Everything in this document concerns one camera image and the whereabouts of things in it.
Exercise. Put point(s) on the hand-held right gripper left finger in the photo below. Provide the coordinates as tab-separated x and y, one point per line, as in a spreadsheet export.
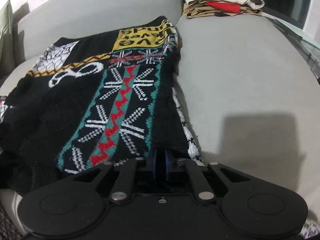
155	163

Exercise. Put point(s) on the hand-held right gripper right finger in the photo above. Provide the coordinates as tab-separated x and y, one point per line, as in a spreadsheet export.
167	165

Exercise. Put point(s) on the black patterned knit sweater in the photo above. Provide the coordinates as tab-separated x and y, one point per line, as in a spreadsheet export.
75	100

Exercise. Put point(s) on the grey sofa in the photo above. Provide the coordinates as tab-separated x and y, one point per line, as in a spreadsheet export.
237	80

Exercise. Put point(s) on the small black item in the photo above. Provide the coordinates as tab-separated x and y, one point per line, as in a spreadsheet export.
220	14

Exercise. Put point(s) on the red cloth item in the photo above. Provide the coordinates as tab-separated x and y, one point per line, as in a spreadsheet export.
222	5

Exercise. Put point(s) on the dark glass-top side table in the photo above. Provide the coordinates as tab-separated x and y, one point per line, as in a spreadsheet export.
310	50

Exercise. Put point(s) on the pale green paper sheet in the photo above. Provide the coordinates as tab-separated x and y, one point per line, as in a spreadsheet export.
300	33

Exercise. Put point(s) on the large beige cushion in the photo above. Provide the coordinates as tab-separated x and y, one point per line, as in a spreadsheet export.
5	35

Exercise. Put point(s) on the dark window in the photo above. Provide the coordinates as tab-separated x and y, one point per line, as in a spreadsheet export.
282	0

